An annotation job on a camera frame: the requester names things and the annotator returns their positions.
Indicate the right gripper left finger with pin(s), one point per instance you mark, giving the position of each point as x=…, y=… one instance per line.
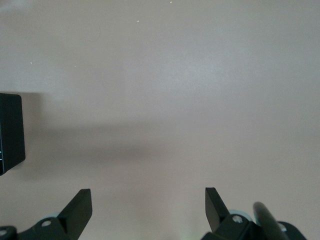
x=72, y=220

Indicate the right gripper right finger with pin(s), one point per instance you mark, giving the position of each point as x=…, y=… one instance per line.
x=220, y=222

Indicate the black plastic box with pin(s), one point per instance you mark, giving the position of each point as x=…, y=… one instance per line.
x=11, y=130

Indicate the brown table cover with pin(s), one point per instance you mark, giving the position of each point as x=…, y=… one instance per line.
x=160, y=100

